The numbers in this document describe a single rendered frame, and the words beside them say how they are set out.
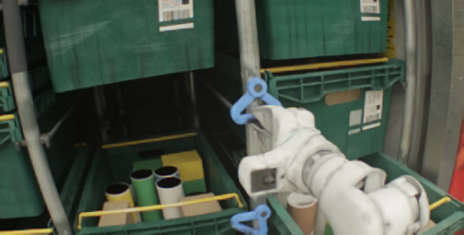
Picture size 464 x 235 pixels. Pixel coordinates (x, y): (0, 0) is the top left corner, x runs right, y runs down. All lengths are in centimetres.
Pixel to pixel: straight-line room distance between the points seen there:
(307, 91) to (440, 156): 40
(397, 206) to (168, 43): 47
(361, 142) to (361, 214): 57
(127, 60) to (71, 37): 13
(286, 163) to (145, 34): 35
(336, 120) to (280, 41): 23
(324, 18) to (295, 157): 38
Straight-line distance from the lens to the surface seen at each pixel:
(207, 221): 71
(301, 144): 39
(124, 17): 59
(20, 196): 76
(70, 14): 61
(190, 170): 102
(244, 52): 59
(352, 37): 75
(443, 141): 82
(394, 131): 99
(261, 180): 38
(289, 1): 66
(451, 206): 79
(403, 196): 30
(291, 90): 67
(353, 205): 28
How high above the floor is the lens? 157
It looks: 15 degrees down
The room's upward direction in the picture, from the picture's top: 5 degrees counter-clockwise
